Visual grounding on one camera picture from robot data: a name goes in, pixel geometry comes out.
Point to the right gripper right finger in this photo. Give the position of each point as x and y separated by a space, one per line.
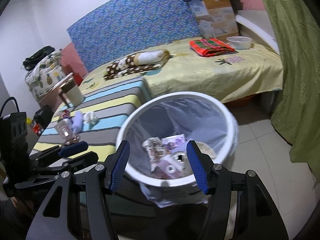
257 216

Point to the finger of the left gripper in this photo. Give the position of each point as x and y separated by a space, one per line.
81 162
73 148

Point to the purple foam net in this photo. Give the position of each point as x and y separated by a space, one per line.
77 122

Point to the cream paper bag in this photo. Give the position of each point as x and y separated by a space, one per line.
206 149

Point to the red can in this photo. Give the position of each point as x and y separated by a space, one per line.
172 167

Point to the white trash bin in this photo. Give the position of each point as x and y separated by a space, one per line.
177 118

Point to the left hand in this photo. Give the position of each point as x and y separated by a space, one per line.
16 218

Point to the red toy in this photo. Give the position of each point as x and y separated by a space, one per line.
38 129

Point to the chips tube can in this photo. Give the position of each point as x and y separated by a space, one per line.
64 114

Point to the crumpled white tissue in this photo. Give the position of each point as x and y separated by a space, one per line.
90 118

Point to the black box on floor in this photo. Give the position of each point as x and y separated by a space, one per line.
43 116

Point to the striped table cloth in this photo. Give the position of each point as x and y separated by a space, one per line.
112 105

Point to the pineapple print bag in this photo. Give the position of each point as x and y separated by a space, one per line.
46 74

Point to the black bag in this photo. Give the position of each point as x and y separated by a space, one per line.
30 62

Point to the green curtain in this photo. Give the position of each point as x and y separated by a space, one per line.
296 115

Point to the brown polka dot blanket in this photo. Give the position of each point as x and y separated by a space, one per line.
136 63

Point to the yellow bed sheet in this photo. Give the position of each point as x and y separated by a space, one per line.
226 77

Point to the blue patterned headboard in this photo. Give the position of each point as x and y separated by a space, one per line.
121 27

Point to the red plaid folded cloth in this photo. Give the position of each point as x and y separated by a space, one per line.
210 47

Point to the white bowl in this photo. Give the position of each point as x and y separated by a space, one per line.
239 42

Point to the cardboard box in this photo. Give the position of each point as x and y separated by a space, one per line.
216 18

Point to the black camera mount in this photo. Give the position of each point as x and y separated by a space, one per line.
14 146

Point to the white bed frame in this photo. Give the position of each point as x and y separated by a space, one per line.
256 25

